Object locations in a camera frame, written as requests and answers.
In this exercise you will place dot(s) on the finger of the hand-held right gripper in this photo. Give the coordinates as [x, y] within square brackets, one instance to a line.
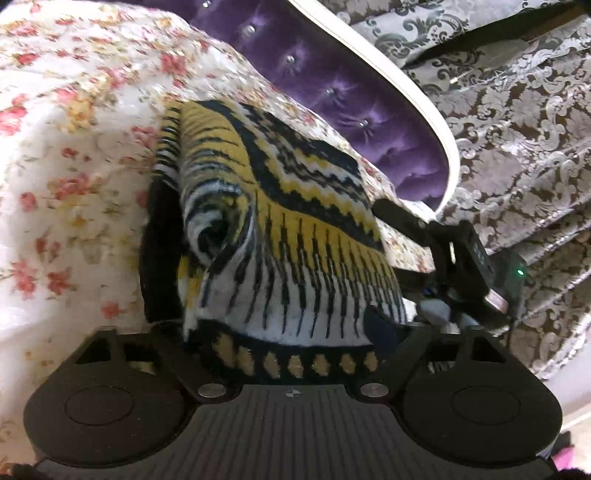
[400, 220]

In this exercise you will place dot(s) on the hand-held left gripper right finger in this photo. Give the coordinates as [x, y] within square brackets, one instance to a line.
[379, 333]

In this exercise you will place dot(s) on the zigzag patterned knit sweater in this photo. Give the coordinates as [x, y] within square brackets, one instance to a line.
[295, 240]

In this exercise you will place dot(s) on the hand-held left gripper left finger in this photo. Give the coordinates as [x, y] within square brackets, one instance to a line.
[187, 371]

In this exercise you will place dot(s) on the pink cloth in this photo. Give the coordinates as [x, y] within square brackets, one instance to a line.
[572, 454]

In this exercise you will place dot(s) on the floral bedsheet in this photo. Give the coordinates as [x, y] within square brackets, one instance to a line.
[78, 152]

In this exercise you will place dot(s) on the grey damask curtain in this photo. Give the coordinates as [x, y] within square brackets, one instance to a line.
[521, 152]

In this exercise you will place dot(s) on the purple tufted headboard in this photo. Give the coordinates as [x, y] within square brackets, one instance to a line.
[369, 110]

